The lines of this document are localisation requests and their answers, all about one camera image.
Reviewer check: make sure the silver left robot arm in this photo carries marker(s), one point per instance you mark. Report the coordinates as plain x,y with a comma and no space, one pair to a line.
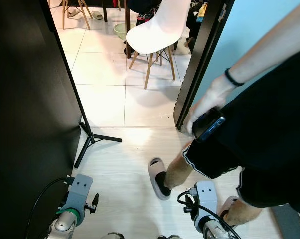
65,225

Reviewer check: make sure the black wristband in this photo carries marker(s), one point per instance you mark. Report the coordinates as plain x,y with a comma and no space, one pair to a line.
232,79

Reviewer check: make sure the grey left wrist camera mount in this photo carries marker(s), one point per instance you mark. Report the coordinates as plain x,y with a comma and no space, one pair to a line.
80,191

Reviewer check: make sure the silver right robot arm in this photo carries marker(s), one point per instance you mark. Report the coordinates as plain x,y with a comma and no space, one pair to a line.
212,230

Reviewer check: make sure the black tripod stand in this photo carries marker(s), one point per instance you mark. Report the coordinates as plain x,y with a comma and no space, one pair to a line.
107,138

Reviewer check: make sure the black shorts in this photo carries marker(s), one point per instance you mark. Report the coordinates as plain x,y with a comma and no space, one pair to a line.
269,139

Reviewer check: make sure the grey slipper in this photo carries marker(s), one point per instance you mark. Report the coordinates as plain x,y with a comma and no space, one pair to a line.
224,205
155,172

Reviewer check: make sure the black door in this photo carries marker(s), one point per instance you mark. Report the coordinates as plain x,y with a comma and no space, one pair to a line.
202,59

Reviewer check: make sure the dark wooden table leg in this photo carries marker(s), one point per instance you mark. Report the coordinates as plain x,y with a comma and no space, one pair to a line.
127,30

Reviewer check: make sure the wooden stool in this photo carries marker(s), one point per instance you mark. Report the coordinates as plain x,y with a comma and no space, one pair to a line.
64,15

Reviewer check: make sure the bare person leg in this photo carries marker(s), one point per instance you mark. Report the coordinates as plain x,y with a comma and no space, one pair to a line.
242,211
180,172

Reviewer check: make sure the bare person hand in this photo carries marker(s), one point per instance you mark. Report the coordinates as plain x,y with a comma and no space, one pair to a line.
210,97

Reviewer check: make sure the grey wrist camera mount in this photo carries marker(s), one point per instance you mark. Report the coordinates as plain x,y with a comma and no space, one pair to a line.
80,191
206,196

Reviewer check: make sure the silver robot right leg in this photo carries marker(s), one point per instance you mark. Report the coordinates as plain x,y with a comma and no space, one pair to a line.
170,237

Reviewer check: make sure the white plastic chair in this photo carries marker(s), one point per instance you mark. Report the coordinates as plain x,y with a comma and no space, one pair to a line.
157,30

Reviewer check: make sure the black partition panel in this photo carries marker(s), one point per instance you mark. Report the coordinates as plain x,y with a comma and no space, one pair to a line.
20,99

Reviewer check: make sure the green plastic basin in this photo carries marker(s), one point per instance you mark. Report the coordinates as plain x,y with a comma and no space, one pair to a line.
119,31

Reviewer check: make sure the beige slipper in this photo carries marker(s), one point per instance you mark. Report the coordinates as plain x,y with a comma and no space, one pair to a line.
97,15
74,12

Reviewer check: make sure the bare person forearm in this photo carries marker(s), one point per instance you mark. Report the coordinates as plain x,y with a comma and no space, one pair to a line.
269,52

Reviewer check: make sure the black smartphone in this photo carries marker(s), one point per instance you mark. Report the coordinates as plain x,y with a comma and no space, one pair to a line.
210,127

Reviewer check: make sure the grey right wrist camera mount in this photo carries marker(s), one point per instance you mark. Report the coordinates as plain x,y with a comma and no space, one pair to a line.
206,196

